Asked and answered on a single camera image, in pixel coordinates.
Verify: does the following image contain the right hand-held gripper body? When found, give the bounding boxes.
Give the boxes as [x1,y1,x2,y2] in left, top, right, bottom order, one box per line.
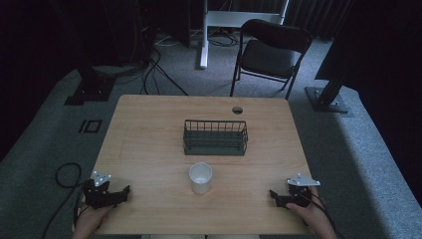
[286,172,321,209]

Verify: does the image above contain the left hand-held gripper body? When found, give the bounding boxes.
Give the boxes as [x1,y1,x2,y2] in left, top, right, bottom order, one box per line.
[82,170,117,210]

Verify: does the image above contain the person's right hand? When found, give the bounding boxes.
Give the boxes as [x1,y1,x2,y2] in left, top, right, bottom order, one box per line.
[285,186,330,233]

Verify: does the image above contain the person's left hand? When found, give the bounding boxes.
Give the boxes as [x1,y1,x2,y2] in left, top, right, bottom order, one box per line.
[71,204,113,239]

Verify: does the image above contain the white paper cup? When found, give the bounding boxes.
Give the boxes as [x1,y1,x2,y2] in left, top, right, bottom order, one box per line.
[188,161,214,196]

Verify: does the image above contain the black metal stand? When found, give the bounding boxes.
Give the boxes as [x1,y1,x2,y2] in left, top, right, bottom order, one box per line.
[304,74,350,115]
[63,64,117,107]

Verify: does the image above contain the black folding chair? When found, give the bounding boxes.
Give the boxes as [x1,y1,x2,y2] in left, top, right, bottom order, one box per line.
[229,18,314,102]

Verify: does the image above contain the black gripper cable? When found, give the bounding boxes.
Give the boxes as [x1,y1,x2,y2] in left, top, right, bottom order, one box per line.
[41,161,88,239]
[307,186,340,239]

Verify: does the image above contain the dark wire basket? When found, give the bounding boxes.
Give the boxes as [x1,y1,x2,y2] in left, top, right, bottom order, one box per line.
[182,119,250,157]

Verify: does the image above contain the black floor cables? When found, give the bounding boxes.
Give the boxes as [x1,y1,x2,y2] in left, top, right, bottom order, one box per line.
[93,31,240,98]

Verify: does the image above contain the white metal desk frame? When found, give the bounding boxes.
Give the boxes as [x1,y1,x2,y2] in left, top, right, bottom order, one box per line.
[198,0,291,71]

